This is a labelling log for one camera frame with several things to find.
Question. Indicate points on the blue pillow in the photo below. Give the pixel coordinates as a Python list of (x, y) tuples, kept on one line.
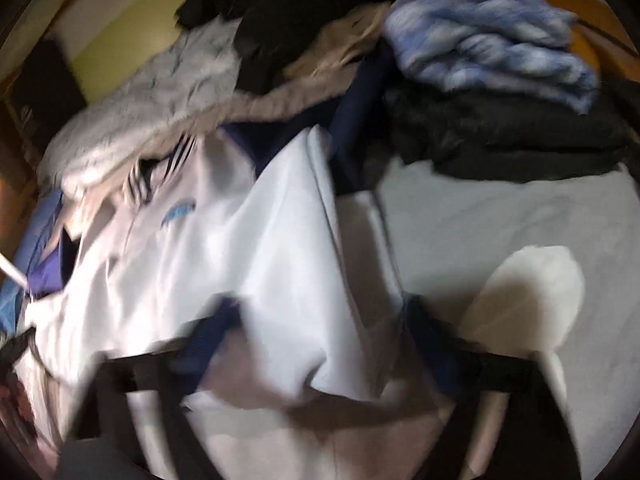
[(27, 255)]

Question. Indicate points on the black pillow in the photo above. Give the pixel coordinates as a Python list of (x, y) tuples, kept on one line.
[(47, 95)]

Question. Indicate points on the navy and white track jacket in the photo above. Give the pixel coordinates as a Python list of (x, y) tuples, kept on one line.
[(280, 240)]

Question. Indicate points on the dark grey puffer jacket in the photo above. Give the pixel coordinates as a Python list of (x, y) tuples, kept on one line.
[(500, 135)]

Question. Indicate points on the beige garment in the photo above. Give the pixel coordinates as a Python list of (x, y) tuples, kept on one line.
[(345, 35)]

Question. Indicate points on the black jacket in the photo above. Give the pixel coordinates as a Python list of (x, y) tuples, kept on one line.
[(290, 5)]

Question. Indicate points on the blue plaid shirt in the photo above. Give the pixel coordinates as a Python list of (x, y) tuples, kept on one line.
[(480, 40)]

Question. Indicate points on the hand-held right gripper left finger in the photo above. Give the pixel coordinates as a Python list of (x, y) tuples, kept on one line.
[(200, 342)]

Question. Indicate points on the purple cloth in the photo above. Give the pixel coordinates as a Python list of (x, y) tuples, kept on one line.
[(50, 270)]

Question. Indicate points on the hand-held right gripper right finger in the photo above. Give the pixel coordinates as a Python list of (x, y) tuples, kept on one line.
[(425, 330)]

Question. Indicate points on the light grey duvet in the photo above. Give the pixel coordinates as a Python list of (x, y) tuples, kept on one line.
[(150, 110)]

